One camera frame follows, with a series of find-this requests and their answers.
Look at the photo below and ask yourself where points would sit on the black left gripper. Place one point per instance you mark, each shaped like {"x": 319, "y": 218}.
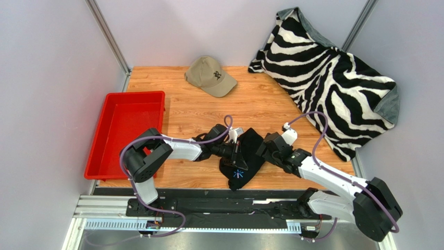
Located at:
{"x": 236, "y": 158}

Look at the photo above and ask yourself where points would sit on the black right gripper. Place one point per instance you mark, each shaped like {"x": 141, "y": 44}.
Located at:
{"x": 264, "y": 150}

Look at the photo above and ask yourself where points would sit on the black t shirt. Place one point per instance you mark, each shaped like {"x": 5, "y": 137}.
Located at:
{"x": 250, "y": 141}

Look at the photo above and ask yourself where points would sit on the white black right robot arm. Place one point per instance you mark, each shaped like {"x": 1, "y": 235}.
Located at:
{"x": 369, "y": 204}

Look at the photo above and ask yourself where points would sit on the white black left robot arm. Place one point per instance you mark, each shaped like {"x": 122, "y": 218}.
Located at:
{"x": 141, "y": 159}

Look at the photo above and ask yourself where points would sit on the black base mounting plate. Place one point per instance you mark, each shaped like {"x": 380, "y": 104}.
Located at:
{"x": 220, "y": 208}

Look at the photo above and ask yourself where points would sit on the beige baseball cap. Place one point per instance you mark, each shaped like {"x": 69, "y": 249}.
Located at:
{"x": 207, "y": 74}

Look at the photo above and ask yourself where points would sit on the zebra print blanket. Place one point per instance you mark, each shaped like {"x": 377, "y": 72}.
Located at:
{"x": 344, "y": 97}

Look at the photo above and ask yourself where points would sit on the red plastic tray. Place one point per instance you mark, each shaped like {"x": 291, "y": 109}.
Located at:
{"x": 124, "y": 116}

